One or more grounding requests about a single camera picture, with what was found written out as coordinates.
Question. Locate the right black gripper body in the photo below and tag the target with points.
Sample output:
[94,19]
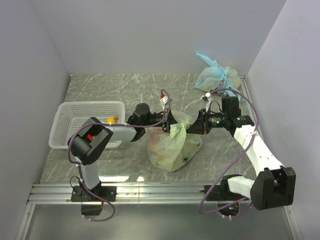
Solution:
[214,120]

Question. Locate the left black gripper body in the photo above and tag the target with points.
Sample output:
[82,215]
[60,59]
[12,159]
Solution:
[156,118]

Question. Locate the light green plastic bag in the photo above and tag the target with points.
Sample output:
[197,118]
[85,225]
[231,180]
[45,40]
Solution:
[171,151]

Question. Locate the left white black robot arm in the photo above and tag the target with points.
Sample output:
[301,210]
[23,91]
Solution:
[88,144]

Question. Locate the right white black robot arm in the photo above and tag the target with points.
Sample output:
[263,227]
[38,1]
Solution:
[274,185]

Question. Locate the tied blue plastic bag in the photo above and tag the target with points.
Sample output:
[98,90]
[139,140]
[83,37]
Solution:
[217,77]

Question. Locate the yellow fake lemon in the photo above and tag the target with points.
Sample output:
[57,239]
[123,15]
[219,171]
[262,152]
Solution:
[111,120]

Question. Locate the white plastic basket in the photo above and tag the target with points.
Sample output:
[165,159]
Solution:
[70,116]

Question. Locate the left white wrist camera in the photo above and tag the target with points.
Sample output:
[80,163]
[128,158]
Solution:
[165,101]

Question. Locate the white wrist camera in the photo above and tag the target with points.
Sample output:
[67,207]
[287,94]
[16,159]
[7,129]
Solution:
[207,97]
[165,101]

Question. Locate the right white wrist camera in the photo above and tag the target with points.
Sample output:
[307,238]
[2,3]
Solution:
[207,97]

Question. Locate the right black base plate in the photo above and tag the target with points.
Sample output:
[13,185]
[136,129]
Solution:
[217,194]

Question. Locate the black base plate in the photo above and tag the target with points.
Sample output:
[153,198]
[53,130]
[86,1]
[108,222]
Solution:
[79,194]
[217,194]

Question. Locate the aluminium mounting rail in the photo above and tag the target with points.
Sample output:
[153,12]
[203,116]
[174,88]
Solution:
[126,193]

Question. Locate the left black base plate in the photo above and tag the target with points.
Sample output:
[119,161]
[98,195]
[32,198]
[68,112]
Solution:
[79,194]

